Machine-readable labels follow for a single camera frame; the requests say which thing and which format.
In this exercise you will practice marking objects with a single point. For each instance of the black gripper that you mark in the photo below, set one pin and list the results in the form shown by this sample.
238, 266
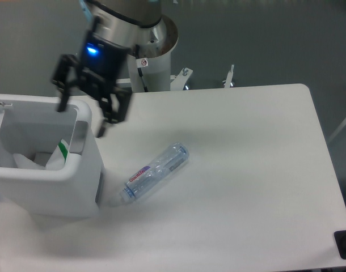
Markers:
95, 72

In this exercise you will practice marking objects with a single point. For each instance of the white green plastic wrapper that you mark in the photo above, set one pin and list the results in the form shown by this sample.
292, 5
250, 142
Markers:
45, 161

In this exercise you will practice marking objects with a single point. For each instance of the clear plastic water bottle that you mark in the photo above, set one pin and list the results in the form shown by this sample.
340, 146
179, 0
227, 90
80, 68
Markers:
170, 160

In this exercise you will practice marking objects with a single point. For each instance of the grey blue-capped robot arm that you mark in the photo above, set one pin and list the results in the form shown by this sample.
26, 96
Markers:
137, 25

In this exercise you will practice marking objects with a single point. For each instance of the white trash can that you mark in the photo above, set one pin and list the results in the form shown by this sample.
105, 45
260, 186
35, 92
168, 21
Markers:
33, 125

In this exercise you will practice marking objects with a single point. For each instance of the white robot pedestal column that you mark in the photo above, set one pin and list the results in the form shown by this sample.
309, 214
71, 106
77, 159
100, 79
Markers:
150, 74

